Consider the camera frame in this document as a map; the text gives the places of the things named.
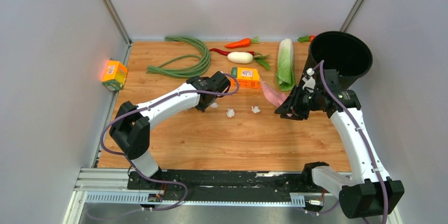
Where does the red chili pepper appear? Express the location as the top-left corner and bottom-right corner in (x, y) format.
(209, 48), (255, 56)

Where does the green long beans bundle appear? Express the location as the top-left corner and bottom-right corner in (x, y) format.
(146, 36), (211, 79)

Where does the napa cabbage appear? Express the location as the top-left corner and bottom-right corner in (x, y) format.
(276, 39), (295, 91)

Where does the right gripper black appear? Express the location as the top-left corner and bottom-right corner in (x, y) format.
(274, 85), (322, 120)

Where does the paper scrap right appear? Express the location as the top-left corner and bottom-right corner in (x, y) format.
(251, 106), (261, 114)

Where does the orange box on table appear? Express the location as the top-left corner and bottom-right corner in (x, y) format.
(231, 67), (262, 89)

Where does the orange carrot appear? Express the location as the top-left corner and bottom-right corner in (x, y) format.
(225, 36), (259, 49)

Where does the paper scrap centre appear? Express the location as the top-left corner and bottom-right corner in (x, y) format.
(226, 109), (235, 118)

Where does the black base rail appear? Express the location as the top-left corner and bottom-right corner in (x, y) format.
(127, 170), (323, 203)

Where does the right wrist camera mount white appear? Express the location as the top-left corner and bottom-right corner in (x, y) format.
(302, 68), (315, 93)

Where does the orange yellow sponge pack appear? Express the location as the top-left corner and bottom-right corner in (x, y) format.
(101, 60), (128, 91)

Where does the paper scrap small middle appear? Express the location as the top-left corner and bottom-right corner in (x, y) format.
(210, 102), (219, 108)

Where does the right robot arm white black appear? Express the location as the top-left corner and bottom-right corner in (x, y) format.
(275, 68), (405, 219)

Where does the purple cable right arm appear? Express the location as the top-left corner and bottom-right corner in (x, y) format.
(313, 60), (390, 224)

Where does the pink dustpan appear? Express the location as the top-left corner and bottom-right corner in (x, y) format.
(259, 78), (287, 109)

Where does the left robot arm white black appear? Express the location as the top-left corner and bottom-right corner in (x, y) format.
(104, 71), (232, 190)

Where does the carrot behind bin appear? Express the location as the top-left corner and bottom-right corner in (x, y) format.
(297, 35), (315, 43)

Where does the white radish with leaves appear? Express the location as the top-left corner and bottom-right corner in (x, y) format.
(227, 52), (271, 71)

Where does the black trash bin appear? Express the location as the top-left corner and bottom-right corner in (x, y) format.
(303, 31), (373, 90)

